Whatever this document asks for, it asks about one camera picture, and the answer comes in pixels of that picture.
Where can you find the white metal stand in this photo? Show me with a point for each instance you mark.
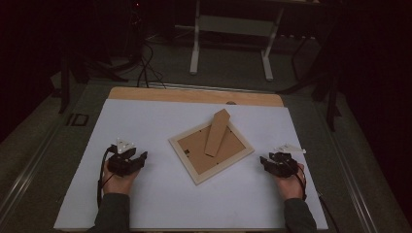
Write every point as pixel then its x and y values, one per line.
pixel 194 48

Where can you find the dark floor plate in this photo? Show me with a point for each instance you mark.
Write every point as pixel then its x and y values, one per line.
pixel 77 119

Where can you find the black stand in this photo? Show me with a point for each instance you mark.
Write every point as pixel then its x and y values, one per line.
pixel 64 84
pixel 332 97

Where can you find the white table mat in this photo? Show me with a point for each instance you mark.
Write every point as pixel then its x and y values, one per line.
pixel 162 200

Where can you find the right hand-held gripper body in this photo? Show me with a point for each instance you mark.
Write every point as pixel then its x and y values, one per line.
pixel 285 166

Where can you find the wooden picture frame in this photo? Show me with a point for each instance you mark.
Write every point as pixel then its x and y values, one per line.
pixel 194 152

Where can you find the person's right hand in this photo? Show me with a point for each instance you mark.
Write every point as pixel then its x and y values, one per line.
pixel 291 187

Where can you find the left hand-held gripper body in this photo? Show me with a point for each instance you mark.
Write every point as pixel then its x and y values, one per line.
pixel 120 165

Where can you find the person's left hand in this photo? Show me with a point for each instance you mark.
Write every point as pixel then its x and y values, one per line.
pixel 118 184

